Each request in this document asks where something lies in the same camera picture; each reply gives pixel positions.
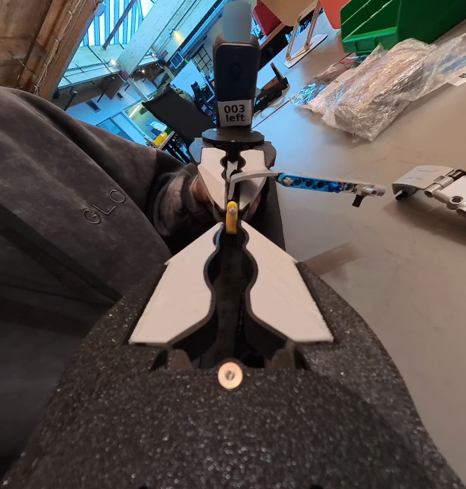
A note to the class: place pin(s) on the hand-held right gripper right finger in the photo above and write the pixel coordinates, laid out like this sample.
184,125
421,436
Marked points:
286,301

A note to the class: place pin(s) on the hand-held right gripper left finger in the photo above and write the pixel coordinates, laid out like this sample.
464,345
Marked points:
179,301

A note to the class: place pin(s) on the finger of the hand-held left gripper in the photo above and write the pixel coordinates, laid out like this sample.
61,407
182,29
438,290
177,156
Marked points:
210,172
256,162

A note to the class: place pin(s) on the yellow toy connector pin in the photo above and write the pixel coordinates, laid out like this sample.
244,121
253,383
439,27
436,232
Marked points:
232,217

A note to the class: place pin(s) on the grey blue toy assembly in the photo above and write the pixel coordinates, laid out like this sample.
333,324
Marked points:
309,183

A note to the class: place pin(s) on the grey hinged toy assembly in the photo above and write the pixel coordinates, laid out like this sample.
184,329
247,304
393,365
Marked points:
420,179

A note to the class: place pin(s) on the person's left forearm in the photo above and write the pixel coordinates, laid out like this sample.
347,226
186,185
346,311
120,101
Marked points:
171,206

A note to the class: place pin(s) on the black brown desk device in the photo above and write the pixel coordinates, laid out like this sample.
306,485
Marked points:
273,86

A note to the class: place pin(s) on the person's left hand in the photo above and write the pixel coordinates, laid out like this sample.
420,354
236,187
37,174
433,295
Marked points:
204,198

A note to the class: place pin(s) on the red box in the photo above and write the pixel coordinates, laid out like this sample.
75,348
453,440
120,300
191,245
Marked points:
265,17

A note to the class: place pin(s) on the plywood stand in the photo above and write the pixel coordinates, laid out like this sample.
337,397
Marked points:
305,49

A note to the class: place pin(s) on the crumpled clear plastic bag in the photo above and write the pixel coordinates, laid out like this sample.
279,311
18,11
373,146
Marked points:
313,91

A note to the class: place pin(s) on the orange plastic carry case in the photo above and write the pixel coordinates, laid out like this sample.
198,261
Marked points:
332,11

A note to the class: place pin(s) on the clear bag of dark parts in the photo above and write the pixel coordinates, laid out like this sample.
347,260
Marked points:
370,99

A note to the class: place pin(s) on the green storage bin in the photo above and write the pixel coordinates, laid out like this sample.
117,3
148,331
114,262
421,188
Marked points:
409,23

